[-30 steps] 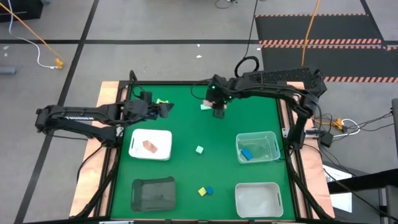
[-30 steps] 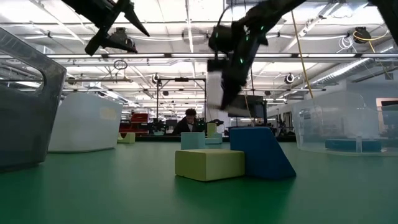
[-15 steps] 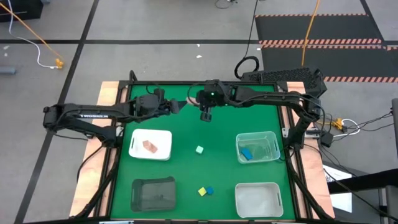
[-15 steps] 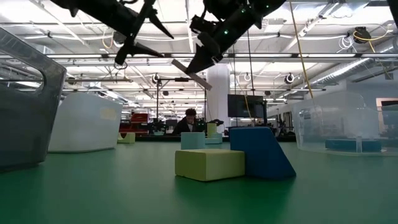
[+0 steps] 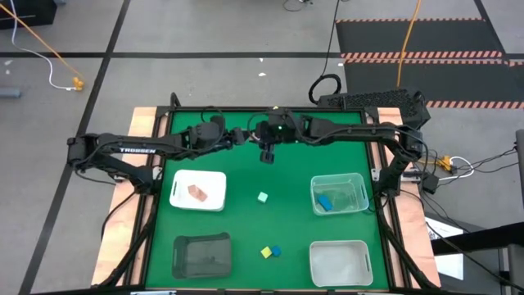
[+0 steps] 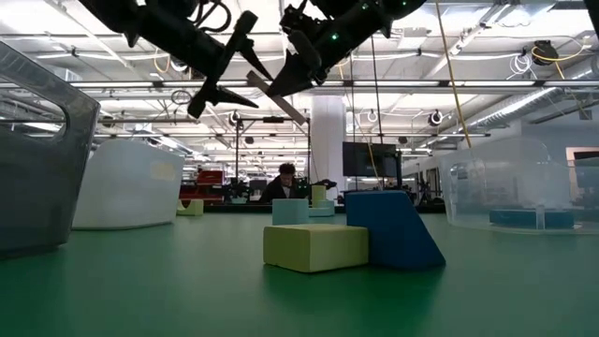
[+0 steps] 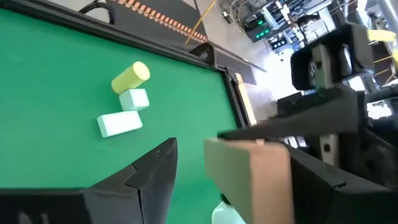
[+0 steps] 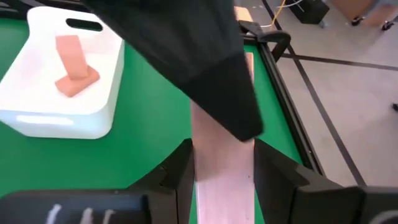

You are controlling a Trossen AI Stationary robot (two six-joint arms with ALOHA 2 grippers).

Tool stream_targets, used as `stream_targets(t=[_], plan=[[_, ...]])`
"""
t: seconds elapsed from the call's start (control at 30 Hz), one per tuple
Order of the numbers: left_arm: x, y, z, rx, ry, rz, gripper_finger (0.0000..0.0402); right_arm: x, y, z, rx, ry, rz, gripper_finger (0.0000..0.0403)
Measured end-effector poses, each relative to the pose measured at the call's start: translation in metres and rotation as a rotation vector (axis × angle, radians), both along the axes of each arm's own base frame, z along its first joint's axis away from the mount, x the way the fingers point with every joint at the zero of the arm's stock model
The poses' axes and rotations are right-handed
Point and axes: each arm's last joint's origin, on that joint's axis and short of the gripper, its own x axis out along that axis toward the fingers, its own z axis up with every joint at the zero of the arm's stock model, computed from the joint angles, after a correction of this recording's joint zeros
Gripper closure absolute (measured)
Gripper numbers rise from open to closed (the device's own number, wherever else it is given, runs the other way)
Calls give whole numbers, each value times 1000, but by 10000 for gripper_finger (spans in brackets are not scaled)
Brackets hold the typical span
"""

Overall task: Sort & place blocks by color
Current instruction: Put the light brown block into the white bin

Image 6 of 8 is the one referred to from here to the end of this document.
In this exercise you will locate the white pillar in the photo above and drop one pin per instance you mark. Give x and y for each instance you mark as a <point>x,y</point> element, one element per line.
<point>327,140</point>

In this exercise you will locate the green table mat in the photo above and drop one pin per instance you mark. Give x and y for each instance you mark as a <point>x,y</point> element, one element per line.
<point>140,290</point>

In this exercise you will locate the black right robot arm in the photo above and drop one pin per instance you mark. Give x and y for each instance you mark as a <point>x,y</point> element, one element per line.
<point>398,7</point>

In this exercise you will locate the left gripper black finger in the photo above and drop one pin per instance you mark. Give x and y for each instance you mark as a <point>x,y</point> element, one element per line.
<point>227,97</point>
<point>255,63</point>

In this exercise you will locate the long wooden block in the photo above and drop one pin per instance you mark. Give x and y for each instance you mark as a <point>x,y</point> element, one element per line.
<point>285,105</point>

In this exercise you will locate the clear plastic bin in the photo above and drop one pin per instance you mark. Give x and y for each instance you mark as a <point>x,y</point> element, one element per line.
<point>505,187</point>

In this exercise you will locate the red cabinet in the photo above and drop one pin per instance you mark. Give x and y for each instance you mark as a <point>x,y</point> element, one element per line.
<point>210,178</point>

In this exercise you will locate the dark smoky plastic bin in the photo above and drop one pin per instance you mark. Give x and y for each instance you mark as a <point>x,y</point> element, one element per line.
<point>42,196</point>

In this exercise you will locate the yellow square block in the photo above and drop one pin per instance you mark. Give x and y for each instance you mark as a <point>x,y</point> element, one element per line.
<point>313,248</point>

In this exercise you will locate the white opaque plastic bin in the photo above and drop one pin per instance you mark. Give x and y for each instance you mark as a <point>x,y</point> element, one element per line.
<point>126,187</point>

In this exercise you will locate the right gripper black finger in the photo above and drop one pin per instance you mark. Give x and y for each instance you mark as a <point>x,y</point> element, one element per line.
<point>299,70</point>

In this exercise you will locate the blue rectangular block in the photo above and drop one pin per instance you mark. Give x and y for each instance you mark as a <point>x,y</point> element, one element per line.
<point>515,219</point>

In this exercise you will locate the mint rectangular block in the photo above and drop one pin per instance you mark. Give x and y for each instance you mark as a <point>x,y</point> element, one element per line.
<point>320,212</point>

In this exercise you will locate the black frame stand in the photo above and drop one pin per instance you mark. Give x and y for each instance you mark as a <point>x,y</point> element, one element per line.
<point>237,159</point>

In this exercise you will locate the yellow arch block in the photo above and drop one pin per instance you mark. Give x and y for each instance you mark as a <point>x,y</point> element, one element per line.
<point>194,208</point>

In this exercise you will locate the yellow cylinder block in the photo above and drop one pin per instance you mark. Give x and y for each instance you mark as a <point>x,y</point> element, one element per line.
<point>318,193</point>

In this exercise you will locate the black monitor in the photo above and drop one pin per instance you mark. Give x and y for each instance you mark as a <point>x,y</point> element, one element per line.
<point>360,159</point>

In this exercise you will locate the person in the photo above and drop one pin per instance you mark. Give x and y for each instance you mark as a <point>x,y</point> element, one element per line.
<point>281,189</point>

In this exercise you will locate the blue wedge block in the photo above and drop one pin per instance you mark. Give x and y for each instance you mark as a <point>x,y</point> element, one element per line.
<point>393,229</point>

